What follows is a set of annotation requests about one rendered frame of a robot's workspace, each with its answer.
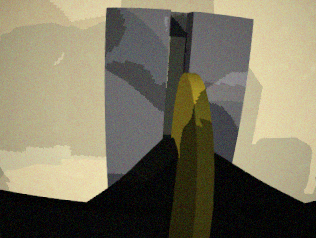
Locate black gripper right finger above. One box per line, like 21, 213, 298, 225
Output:
210, 154, 316, 238

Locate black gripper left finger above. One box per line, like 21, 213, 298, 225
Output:
0, 138, 179, 238

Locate thin gold coin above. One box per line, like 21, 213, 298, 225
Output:
169, 73, 215, 238

